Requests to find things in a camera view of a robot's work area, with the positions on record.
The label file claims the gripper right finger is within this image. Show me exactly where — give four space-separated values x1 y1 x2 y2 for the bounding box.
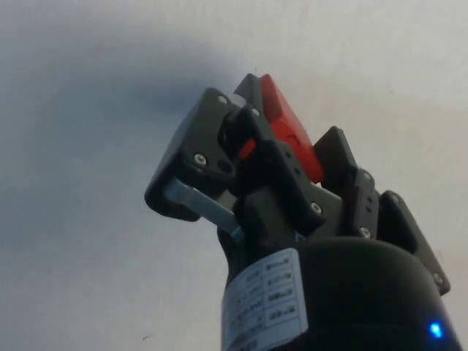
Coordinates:
313 126 451 295

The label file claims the red cube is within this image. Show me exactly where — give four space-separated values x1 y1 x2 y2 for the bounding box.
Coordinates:
239 74 325 184

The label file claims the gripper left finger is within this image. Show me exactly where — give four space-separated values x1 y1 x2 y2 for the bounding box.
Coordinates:
144 72 341 242

